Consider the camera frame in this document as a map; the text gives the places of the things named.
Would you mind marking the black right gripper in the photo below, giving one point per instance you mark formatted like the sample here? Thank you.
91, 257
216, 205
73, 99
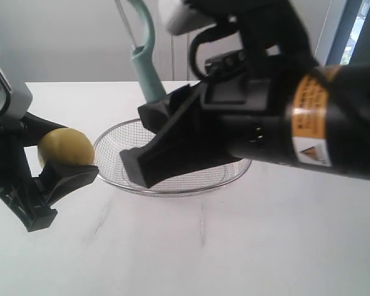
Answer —
280, 119

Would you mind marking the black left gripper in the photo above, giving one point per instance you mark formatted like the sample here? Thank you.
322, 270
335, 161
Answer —
27, 197

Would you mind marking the yellow lemon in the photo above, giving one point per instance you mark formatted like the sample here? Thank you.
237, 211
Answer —
66, 146

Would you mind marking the teal handled peeler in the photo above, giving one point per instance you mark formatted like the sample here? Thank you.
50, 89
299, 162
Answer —
141, 54

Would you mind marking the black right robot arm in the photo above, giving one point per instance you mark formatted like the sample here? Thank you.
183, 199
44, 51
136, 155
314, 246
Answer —
349, 118

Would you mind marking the white cabinet doors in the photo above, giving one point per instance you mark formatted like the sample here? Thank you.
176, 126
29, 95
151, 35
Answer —
86, 40

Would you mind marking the metal wire mesh basket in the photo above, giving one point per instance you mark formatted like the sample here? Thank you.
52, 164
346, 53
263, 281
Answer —
131, 134

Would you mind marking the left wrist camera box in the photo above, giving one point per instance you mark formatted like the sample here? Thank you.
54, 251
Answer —
15, 97

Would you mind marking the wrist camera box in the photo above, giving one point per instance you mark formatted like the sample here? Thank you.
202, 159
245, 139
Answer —
15, 97
178, 18

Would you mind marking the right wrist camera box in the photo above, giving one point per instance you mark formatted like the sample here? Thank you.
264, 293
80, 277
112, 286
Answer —
178, 18

